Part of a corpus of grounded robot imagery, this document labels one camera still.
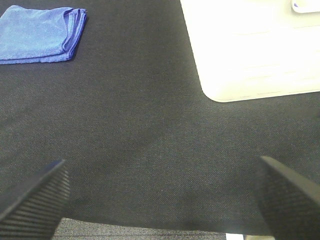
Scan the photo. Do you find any white storage bin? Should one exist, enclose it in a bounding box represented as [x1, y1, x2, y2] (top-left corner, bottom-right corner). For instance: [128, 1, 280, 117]
[180, 0, 320, 103]

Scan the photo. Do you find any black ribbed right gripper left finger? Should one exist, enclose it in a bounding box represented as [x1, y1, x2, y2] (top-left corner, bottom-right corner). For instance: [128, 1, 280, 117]
[0, 160, 71, 240]

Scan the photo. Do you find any black fabric table cover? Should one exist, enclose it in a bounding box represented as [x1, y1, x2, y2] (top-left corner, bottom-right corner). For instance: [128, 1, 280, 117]
[0, 0, 320, 235]

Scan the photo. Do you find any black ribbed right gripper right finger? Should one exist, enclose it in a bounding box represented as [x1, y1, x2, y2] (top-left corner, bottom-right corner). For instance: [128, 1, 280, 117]
[255, 156, 320, 240]

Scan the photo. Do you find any folded blue towel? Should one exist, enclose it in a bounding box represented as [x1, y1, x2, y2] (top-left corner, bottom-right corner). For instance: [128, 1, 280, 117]
[0, 5, 87, 65]

